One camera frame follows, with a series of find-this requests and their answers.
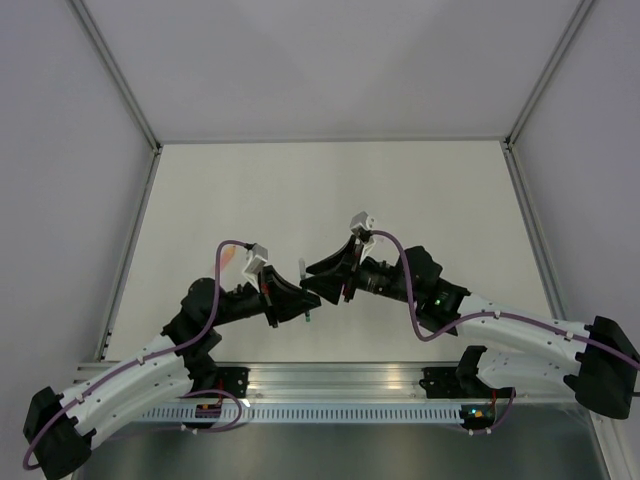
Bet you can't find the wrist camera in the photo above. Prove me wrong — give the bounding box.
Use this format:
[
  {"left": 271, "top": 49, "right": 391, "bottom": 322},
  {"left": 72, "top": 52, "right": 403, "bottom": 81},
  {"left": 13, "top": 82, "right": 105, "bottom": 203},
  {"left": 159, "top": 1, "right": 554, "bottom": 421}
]
[
  {"left": 350, "top": 211, "right": 376, "bottom": 250},
  {"left": 241, "top": 243, "right": 269, "bottom": 289}
]

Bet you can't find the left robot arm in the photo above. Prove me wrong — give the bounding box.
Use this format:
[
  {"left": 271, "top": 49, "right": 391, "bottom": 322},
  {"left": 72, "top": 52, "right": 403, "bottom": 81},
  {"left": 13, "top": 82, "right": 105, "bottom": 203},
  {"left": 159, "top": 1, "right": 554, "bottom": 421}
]
[{"left": 23, "top": 266, "right": 321, "bottom": 479}]

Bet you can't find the right aluminium frame post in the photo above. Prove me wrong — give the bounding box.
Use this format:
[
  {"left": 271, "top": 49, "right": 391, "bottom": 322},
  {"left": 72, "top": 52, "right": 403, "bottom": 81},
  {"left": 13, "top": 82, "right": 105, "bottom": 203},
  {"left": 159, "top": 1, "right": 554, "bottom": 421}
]
[{"left": 500, "top": 0, "right": 598, "bottom": 319}]

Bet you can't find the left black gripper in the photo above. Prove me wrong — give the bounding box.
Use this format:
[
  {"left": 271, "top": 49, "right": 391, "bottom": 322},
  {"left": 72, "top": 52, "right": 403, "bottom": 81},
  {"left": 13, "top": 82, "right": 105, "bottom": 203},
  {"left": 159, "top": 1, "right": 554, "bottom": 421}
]
[{"left": 209, "top": 265, "right": 321, "bottom": 329}]

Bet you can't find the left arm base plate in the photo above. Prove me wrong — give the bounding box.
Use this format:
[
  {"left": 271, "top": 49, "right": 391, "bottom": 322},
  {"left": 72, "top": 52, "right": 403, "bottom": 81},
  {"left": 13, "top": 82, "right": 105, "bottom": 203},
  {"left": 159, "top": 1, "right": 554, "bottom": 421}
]
[{"left": 214, "top": 366, "right": 250, "bottom": 399}]

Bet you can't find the aluminium frame post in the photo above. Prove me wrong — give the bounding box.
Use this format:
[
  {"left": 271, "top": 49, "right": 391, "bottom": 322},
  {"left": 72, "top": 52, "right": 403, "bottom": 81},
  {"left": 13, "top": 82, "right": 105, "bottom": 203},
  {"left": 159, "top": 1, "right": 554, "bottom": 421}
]
[
  {"left": 500, "top": 0, "right": 598, "bottom": 319},
  {"left": 66, "top": 0, "right": 163, "bottom": 362}
]

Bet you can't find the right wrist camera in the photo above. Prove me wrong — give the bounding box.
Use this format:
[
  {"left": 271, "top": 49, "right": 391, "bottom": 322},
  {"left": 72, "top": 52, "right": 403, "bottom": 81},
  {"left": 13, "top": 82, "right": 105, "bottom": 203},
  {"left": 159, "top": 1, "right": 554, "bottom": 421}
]
[{"left": 350, "top": 211, "right": 376, "bottom": 250}]

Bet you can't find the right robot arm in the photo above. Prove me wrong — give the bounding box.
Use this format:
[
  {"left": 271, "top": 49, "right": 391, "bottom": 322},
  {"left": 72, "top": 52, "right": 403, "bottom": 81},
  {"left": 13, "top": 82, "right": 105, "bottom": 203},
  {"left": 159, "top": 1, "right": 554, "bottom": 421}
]
[{"left": 301, "top": 239, "right": 639, "bottom": 420}]

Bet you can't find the aluminium mounting rail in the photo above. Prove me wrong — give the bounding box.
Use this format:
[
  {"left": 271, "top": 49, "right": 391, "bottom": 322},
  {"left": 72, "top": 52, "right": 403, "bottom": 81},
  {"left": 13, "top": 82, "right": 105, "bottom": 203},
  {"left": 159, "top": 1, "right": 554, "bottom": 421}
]
[{"left": 74, "top": 362, "right": 614, "bottom": 404}]

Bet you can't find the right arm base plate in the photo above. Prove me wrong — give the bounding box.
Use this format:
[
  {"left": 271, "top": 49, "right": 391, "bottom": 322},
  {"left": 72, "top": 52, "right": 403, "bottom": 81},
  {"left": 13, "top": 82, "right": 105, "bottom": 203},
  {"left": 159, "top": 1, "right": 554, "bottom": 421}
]
[{"left": 419, "top": 366, "right": 511, "bottom": 400}]

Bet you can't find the left aluminium frame post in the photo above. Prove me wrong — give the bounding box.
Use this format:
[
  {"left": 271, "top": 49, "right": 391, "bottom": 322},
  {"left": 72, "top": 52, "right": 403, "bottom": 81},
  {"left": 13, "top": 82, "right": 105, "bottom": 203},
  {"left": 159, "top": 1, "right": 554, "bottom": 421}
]
[{"left": 66, "top": 0, "right": 163, "bottom": 362}]

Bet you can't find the clear pen cap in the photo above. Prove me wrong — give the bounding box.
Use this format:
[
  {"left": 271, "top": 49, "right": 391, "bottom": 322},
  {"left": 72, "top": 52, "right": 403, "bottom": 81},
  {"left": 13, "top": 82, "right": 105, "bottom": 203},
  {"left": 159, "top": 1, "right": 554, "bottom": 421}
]
[{"left": 298, "top": 258, "right": 307, "bottom": 280}]

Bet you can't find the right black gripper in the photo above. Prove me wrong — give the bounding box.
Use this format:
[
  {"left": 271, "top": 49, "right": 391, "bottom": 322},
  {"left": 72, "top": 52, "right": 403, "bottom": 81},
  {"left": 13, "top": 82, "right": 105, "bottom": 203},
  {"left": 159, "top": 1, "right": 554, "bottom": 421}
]
[{"left": 299, "top": 234, "right": 418, "bottom": 306}]

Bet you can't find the white slotted cable duct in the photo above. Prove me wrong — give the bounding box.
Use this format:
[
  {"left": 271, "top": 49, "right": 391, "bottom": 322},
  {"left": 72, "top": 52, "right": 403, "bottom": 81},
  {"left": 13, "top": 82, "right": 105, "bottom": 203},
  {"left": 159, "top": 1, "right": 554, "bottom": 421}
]
[{"left": 137, "top": 402, "right": 463, "bottom": 425}]

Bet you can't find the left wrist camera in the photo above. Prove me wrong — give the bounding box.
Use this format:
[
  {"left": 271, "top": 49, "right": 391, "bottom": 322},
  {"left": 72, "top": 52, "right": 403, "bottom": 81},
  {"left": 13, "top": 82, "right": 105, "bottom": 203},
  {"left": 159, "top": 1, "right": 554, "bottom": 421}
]
[{"left": 241, "top": 243, "right": 269, "bottom": 289}]

